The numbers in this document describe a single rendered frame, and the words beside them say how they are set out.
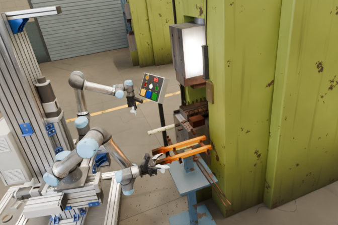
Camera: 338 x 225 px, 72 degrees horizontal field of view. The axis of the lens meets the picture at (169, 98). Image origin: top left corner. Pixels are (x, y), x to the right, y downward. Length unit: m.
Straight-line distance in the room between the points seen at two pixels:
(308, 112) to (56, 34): 8.86
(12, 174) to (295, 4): 2.38
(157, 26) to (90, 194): 5.35
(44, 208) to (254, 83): 1.78
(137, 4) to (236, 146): 5.32
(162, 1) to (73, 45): 4.45
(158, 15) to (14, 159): 5.34
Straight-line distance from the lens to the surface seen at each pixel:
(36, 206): 2.09
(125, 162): 1.70
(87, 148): 1.48
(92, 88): 2.13
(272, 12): 1.77
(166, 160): 1.62
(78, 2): 9.68
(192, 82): 2.02
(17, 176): 2.29
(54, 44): 9.86
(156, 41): 6.76
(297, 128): 2.20
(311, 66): 2.00
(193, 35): 1.87
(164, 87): 2.49
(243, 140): 2.03
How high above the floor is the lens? 2.06
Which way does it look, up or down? 26 degrees down
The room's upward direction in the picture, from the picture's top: 7 degrees counter-clockwise
